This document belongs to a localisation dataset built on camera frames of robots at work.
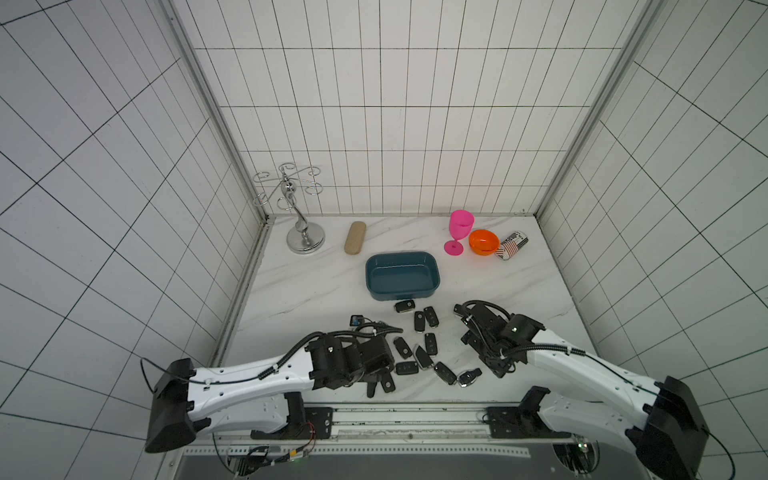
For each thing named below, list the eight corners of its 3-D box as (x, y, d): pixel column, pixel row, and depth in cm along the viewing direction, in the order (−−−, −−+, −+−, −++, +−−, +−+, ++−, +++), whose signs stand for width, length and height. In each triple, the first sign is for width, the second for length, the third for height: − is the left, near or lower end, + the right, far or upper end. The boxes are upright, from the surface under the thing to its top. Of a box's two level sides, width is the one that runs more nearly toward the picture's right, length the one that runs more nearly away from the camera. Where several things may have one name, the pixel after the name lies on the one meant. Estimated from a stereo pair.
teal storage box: (365, 300, 97) (364, 292, 93) (367, 260, 108) (366, 251, 104) (439, 300, 97) (442, 292, 93) (434, 260, 108) (436, 251, 104)
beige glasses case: (343, 253, 110) (342, 249, 108) (351, 224, 119) (350, 220, 118) (360, 255, 109) (359, 251, 107) (367, 225, 119) (366, 221, 117)
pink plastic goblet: (445, 255, 109) (452, 226, 97) (442, 239, 114) (449, 209, 102) (466, 255, 109) (476, 226, 97) (462, 239, 114) (471, 209, 102)
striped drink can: (505, 262, 107) (508, 257, 104) (492, 253, 110) (494, 248, 107) (527, 242, 113) (530, 237, 111) (514, 233, 116) (517, 228, 113)
